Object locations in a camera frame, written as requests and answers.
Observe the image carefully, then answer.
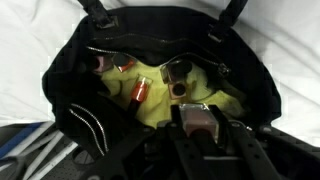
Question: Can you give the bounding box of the black fabric bag with strap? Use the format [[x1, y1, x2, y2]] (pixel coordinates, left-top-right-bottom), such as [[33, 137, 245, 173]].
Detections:
[[41, 0, 283, 161]]

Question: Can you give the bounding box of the white tablecloth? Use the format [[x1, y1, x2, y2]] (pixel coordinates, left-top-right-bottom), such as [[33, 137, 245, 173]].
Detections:
[[0, 0, 320, 148]]

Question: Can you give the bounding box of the pale pink nail polish bottle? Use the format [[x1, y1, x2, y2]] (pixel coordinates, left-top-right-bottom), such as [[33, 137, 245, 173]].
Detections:
[[178, 102, 221, 144]]

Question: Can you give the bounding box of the red-orange square nail polish bottle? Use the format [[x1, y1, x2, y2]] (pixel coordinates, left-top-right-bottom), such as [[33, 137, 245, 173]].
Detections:
[[128, 74, 154, 116]]

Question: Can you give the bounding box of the yellow cloth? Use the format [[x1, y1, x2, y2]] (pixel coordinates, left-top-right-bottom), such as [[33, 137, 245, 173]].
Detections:
[[99, 61, 248, 129]]

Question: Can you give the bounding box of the coral red nail polish bottle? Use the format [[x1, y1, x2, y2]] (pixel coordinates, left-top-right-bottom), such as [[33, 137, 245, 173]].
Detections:
[[113, 53, 136, 73]]

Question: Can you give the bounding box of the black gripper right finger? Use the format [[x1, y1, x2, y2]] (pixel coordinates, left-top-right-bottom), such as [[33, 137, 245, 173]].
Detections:
[[208, 104, 320, 180]]

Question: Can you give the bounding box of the dark brown nail polish bottle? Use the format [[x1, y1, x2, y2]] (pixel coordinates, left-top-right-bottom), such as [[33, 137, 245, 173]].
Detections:
[[159, 59, 194, 84]]

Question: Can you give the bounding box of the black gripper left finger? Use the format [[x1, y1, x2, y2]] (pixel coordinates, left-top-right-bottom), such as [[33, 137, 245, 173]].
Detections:
[[83, 104, 214, 180]]

